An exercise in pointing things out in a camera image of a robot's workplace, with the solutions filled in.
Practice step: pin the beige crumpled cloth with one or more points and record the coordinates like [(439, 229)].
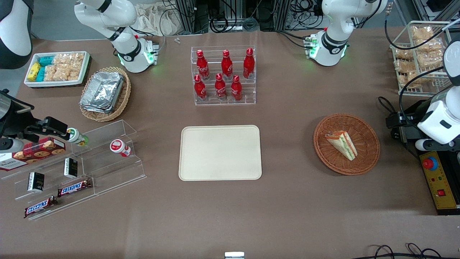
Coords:
[(154, 19)]

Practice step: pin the clear acrylic step shelf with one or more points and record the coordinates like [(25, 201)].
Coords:
[(107, 169)]

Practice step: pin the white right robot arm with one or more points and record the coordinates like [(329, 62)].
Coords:
[(126, 50)]

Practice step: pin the yellow snack packet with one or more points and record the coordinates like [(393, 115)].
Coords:
[(33, 72)]

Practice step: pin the teal snack packet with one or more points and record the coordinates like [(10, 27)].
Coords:
[(40, 74), (46, 60)]

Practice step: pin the round brown wicker basket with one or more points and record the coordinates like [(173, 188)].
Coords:
[(366, 151)]

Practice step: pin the oval light wicker basket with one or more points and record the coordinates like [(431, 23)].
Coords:
[(124, 97)]

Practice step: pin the small black box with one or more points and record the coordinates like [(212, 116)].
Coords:
[(36, 181), (70, 168)]

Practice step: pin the fried snack bag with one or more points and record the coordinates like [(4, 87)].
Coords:
[(429, 60), (404, 66), (422, 32), (413, 78), (429, 45), (404, 54)]

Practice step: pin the clear rice cracker bag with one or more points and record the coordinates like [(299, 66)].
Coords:
[(68, 72), (77, 58), (50, 73), (61, 59)]

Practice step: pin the clear acrylic bottle rack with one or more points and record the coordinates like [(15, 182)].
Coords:
[(212, 54)]

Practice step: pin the stacked aluminium foil trays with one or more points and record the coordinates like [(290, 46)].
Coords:
[(102, 91)]

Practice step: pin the black appliance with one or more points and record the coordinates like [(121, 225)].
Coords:
[(409, 126)]

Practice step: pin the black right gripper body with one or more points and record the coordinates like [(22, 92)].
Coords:
[(15, 120)]

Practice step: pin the red cola bottle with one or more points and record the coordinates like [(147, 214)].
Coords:
[(203, 66), (236, 90), (248, 64), (226, 66), (220, 89), (200, 90)]

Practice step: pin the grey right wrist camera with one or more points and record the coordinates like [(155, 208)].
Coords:
[(10, 145)]

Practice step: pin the green capped drink bottle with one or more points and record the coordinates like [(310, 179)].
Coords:
[(75, 136)]

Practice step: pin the red capped drink bottle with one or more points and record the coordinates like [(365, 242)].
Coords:
[(118, 146)]

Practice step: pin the white rectangular snack tray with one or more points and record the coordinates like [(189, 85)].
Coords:
[(54, 83)]

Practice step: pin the beige rectangular serving tray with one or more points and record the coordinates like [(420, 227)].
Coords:
[(219, 153)]

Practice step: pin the brown Snickers bar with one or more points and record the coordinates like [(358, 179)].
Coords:
[(73, 187), (37, 207)]

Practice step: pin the yellow control box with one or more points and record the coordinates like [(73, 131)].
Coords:
[(444, 180)]

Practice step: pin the triangular sandwich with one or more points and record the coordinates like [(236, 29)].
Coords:
[(343, 144)]

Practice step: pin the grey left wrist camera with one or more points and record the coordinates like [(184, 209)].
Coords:
[(427, 145)]

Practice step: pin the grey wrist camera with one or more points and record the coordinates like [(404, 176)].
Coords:
[(10, 145), (427, 145)]

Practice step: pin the aluminium frame post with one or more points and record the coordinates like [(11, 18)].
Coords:
[(187, 16), (284, 14)]

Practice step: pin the red tartan cookie box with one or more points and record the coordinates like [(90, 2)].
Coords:
[(36, 153)]

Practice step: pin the red emergency stop button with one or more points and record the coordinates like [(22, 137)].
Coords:
[(430, 163)]

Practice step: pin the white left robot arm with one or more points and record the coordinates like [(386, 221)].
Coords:
[(334, 43)]

